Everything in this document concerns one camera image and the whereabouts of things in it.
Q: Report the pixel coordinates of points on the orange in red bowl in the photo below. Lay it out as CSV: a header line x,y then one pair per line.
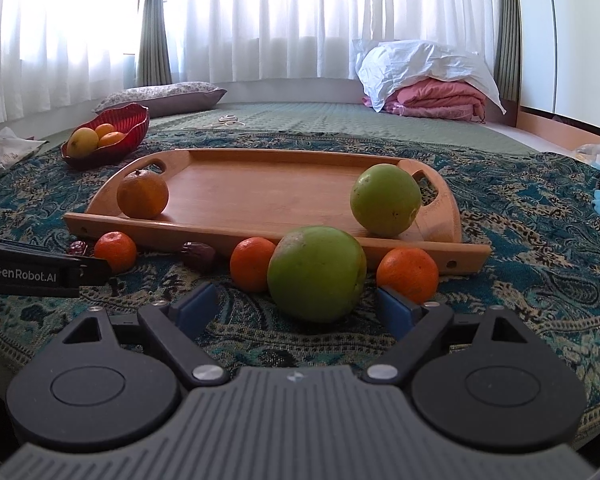
x,y
105,129
114,139

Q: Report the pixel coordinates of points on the large orange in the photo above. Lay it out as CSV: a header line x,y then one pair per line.
x,y
142,195

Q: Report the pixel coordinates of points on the red glass bowl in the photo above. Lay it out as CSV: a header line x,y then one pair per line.
x,y
130,127

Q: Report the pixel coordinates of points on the green bed mat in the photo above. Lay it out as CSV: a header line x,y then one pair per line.
x,y
330,120

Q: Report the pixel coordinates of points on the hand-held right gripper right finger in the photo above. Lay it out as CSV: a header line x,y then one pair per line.
x,y
396,311

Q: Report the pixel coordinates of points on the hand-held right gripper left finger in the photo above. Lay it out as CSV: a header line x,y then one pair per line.
x,y
196,306

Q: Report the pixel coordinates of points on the large green apple front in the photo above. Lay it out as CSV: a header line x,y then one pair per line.
x,y
315,275

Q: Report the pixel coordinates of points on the dried red date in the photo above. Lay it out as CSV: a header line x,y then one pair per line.
x,y
77,248
199,256

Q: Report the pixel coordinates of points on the white sheer curtain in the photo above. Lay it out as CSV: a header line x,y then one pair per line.
x,y
65,35
305,15

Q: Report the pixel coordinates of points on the crumpled plastic bag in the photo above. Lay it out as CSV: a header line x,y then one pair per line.
x,y
12,147

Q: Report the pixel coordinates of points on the floral pillow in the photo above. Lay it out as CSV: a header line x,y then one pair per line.
x,y
165,96

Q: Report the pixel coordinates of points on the clear plastic bag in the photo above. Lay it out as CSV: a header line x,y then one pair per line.
x,y
587,152

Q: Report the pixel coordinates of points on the small tangerine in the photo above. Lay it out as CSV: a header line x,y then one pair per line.
x,y
116,251
251,265
407,275

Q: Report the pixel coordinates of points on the green apple on tray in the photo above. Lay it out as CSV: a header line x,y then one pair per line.
x,y
385,200

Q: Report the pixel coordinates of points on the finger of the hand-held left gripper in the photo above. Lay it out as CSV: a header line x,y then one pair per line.
x,y
95,271

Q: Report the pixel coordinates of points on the yellow mango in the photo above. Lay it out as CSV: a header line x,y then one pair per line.
x,y
82,141

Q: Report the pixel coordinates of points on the teal paisley blanket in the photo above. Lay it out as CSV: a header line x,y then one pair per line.
x,y
510,240

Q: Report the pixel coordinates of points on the small white object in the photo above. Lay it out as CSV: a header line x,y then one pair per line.
x,y
227,120

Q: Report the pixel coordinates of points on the white wardrobe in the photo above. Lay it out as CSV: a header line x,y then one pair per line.
x,y
565,35

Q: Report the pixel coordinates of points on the folded pink quilt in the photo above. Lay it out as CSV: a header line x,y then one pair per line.
x,y
437,100

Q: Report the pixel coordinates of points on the folded pink and white bedding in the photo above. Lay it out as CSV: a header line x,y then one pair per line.
x,y
420,62

